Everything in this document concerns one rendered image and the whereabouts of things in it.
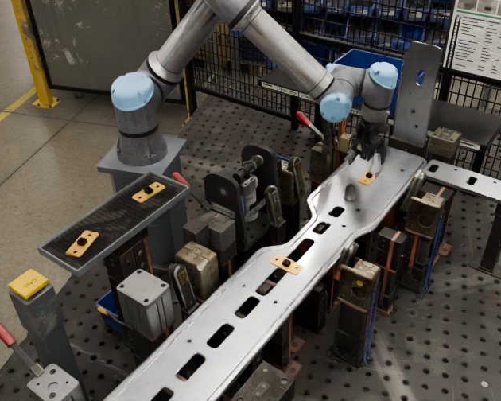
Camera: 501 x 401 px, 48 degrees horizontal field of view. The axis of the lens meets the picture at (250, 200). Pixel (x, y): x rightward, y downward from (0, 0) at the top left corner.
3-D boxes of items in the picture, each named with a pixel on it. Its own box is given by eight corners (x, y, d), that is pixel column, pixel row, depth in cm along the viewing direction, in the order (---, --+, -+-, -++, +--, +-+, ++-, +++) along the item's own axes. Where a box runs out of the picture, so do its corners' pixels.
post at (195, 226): (207, 336, 163) (196, 233, 139) (194, 329, 165) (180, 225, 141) (218, 325, 166) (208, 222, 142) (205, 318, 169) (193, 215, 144)
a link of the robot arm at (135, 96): (110, 131, 159) (100, 88, 151) (130, 109, 170) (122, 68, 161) (149, 136, 157) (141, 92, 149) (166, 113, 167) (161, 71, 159)
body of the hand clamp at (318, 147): (322, 239, 195) (328, 154, 174) (305, 232, 199) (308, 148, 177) (330, 230, 199) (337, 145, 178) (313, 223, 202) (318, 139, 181)
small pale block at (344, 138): (340, 227, 200) (348, 140, 178) (332, 224, 202) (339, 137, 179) (345, 222, 202) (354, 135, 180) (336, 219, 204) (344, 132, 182)
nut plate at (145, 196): (141, 203, 139) (140, 200, 138) (131, 197, 141) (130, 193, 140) (166, 188, 144) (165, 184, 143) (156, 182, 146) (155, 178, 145)
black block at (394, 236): (392, 323, 166) (405, 250, 148) (359, 307, 171) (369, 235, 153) (403, 306, 171) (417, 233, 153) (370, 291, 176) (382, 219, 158)
